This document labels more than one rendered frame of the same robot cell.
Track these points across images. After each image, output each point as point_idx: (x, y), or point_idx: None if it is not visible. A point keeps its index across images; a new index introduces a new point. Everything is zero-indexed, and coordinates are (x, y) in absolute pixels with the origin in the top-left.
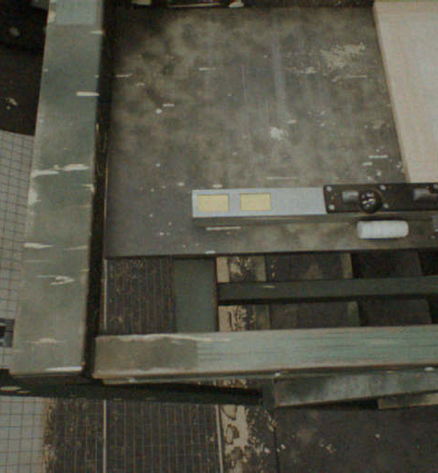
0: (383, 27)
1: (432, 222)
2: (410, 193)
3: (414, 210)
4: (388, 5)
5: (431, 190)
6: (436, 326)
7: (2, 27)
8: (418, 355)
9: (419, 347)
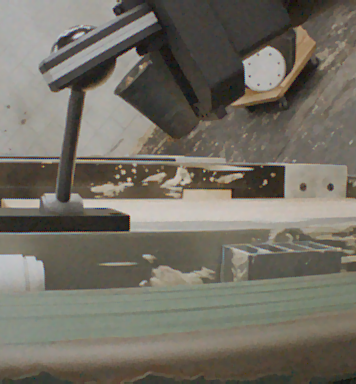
0: (12, 203)
1: (40, 65)
2: (36, 210)
3: (48, 222)
4: (21, 199)
5: (88, 209)
6: (148, 287)
7: None
8: (53, 333)
9: (59, 319)
